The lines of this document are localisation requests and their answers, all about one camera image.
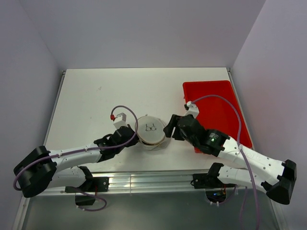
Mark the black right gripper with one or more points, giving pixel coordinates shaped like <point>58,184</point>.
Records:
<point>169,128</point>

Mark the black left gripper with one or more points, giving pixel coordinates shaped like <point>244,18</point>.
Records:
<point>135,141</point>

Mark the white mesh laundry bag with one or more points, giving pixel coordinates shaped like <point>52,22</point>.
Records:
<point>151,133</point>

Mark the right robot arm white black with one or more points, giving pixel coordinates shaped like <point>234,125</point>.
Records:
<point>273,177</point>

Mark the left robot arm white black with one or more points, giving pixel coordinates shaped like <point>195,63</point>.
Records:
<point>43,169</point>

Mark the red plastic tray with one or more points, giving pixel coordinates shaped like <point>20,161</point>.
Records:
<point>220,109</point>

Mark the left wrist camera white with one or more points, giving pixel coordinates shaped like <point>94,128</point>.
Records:
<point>119,120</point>

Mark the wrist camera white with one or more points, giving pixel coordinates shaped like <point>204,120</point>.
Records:
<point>191,109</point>
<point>119,120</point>

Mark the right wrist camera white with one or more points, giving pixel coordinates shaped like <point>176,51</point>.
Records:
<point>191,109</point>

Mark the aluminium frame rail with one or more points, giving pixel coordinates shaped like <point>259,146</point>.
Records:
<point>165,181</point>

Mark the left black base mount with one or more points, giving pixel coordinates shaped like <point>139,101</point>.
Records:
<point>87,194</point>

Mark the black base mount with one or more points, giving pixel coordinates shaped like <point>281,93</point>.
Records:
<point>216,191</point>
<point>87,194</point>

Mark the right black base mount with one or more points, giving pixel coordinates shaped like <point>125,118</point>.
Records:
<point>216,191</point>

